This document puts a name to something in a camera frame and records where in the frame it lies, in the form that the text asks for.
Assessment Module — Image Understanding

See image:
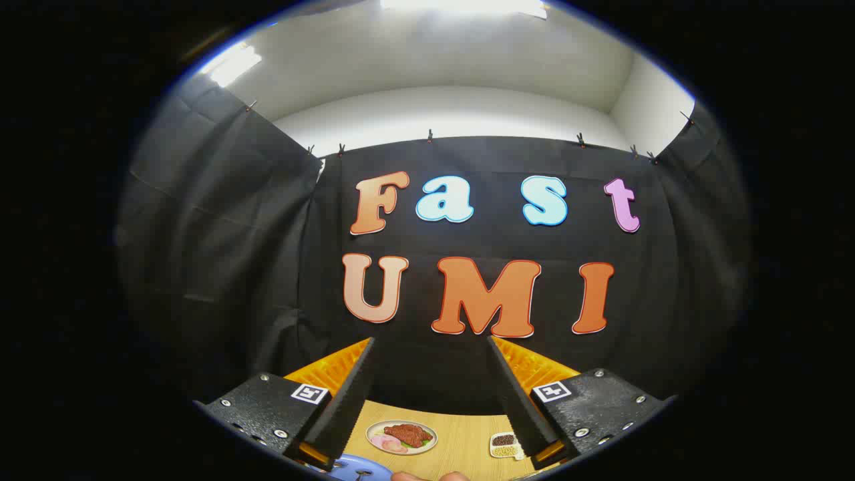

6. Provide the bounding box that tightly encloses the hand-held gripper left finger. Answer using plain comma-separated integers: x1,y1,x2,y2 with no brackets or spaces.
192,336,376,472

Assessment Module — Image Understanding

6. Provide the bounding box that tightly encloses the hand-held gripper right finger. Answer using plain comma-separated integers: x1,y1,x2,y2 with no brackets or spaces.
486,335,677,470

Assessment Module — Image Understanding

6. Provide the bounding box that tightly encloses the white divided bean tray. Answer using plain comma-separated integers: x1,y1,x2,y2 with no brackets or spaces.
489,432,526,462

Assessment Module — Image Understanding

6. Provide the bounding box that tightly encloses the blue round plate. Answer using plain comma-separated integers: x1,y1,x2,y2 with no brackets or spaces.
314,453,395,481

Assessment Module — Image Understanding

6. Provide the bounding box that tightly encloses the oval plate of meat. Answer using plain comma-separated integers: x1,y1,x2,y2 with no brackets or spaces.
365,420,439,456

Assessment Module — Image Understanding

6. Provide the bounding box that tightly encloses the black backdrop cloth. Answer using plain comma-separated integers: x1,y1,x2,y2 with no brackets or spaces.
115,72,752,418

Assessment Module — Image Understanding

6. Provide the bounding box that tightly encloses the row of black cloth clips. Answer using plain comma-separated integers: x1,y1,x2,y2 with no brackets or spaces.
244,100,695,165

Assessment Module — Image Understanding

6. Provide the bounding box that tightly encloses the ceiling light panel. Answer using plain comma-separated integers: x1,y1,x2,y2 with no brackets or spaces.
199,41,263,88
379,0,548,19

